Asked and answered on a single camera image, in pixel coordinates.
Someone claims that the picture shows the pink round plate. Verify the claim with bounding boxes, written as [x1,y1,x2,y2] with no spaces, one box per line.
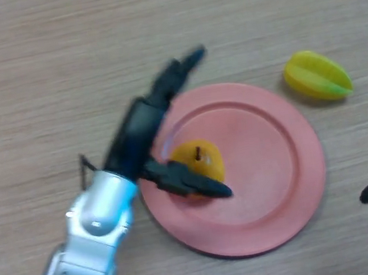
[127,72,336,269]

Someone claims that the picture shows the yellow green starfruit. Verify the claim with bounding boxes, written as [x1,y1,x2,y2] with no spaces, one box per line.
[281,45,356,107]

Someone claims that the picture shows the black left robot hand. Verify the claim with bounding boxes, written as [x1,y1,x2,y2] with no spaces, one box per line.
[88,42,235,214]

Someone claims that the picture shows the yellow pear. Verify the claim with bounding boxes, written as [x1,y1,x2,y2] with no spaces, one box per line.
[165,136,229,206]

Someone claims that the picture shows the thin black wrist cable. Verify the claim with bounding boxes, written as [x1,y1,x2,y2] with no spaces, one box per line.
[77,152,99,191]

